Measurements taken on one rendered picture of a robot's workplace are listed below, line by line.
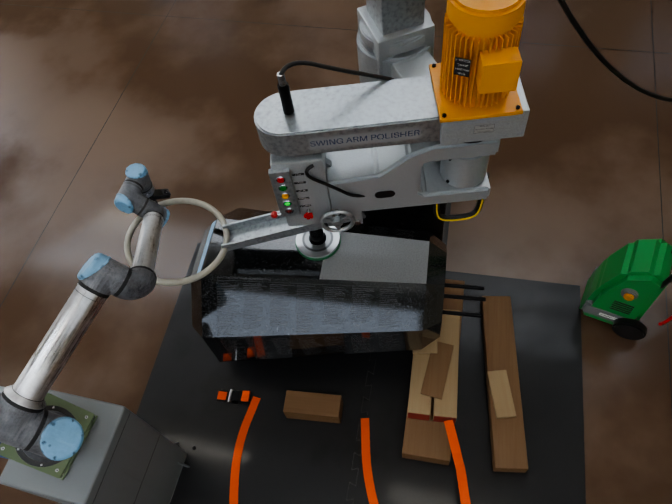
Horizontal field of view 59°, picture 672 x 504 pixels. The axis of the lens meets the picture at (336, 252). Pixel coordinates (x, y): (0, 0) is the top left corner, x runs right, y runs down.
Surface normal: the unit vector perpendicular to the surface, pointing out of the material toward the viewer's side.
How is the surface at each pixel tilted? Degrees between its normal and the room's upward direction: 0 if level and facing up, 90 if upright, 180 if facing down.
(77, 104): 0
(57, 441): 50
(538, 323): 0
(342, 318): 45
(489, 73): 90
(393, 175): 90
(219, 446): 0
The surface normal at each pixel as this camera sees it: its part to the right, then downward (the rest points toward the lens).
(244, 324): -0.14, 0.23
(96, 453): -0.10, -0.52
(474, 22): -0.42, 0.79
